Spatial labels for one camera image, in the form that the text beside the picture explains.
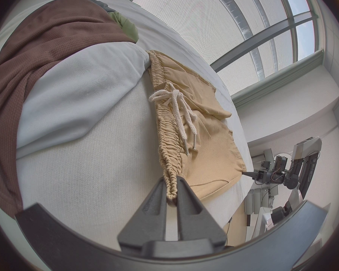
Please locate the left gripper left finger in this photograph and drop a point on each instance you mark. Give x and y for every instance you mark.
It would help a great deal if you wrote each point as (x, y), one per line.
(132, 230)

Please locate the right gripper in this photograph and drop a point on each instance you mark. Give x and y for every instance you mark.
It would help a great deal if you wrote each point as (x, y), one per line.
(264, 176)

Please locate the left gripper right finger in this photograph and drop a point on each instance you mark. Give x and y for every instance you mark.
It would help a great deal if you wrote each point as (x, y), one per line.
(206, 230)

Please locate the mustard yellow shorts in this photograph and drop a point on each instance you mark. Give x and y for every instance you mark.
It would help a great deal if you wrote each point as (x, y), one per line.
(203, 140)

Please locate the bed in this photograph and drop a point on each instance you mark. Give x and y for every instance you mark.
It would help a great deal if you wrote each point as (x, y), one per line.
(101, 179)

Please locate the pale blue garment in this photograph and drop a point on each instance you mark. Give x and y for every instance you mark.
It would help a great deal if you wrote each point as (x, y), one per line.
(82, 94)

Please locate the window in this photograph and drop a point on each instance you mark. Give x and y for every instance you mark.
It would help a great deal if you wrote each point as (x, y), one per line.
(214, 24)

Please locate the green garment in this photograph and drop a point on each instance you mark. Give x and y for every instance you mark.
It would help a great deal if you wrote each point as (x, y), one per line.
(128, 27)

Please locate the brown garment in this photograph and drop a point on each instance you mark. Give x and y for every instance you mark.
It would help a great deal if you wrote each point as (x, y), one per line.
(45, 32)

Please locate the black garment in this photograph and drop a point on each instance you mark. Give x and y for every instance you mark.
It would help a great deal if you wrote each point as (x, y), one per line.
(101, 6)

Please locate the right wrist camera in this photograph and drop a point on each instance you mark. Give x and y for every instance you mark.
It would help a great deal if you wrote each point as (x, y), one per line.
(281, 164)

